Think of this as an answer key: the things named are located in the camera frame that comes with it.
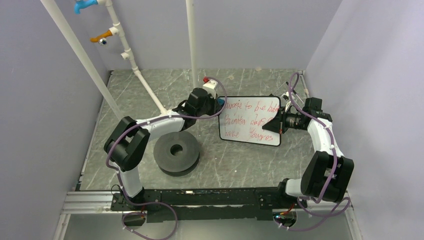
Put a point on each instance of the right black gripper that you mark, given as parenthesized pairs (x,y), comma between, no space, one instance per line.
(274,124)

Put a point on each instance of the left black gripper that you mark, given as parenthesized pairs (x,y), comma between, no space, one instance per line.
(216,106)

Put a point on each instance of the black framed whiteboard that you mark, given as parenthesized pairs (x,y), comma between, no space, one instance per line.
(243,117)

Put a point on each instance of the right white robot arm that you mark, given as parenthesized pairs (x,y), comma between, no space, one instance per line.
(328,173)

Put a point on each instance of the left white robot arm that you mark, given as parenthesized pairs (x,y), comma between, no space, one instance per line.
(126,146)

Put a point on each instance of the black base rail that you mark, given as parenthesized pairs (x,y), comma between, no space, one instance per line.
(259,203)

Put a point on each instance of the white PVC pipe frame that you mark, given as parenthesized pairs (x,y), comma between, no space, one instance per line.
(118,30)

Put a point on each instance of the orange faucet handle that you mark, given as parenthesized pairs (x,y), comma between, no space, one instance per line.
(102,38)

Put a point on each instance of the aluminium extrusion rail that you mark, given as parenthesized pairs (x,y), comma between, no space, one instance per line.
(80,203)

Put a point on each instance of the blue faucet handle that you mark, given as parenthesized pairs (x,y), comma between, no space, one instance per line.
(83,4)

